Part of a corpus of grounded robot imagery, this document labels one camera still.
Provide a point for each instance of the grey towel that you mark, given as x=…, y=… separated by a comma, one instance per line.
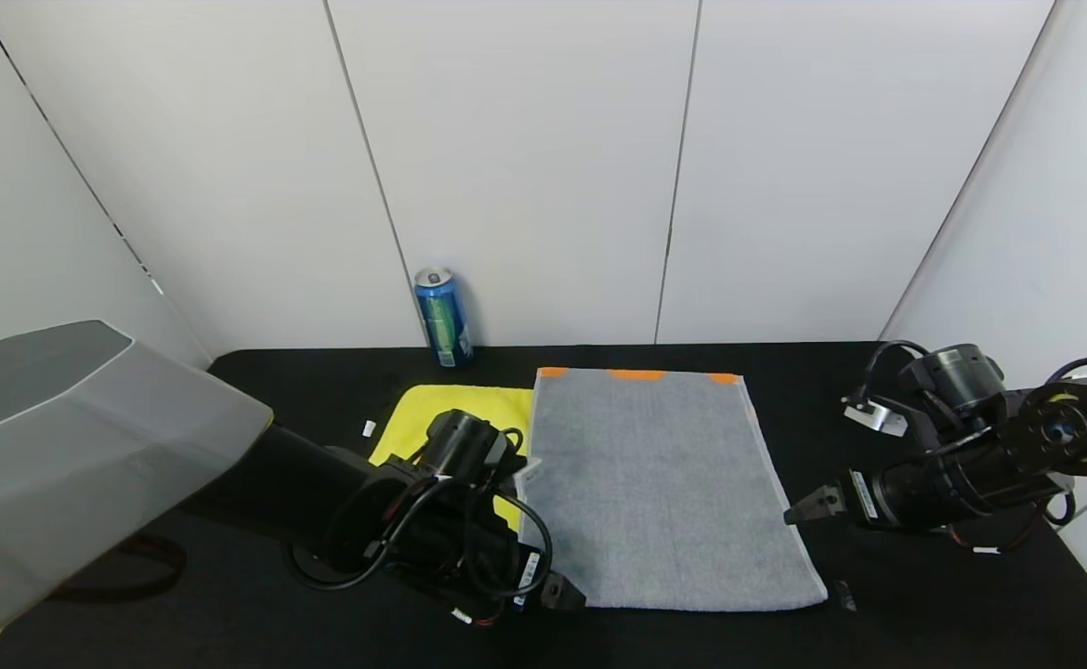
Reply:
x=664, y=492

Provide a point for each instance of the yellow towel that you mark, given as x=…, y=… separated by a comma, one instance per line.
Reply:
x=451, y=404

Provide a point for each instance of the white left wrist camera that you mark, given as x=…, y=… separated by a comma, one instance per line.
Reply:
x=527, y=469

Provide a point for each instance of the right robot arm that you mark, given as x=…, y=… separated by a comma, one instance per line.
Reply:
x=1064, y=427

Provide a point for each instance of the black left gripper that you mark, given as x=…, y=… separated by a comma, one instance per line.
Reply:
x=531, y=575

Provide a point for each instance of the blue soda can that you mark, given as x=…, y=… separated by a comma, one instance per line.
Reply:
x=443, y=321

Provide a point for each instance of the black table cloth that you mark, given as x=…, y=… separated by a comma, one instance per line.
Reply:
x=228, y=632

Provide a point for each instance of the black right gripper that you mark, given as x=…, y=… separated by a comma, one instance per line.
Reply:
x=861, y=499

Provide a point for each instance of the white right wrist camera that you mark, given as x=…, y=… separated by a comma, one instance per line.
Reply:
x=878, y=418

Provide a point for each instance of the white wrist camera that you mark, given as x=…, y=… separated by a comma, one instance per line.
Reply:
x=878, y=418
x=527, y=469

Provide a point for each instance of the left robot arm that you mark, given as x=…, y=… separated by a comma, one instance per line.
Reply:
x=88, y=437

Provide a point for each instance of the grey tape strip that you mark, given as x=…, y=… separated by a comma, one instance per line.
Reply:
x=844, y=596

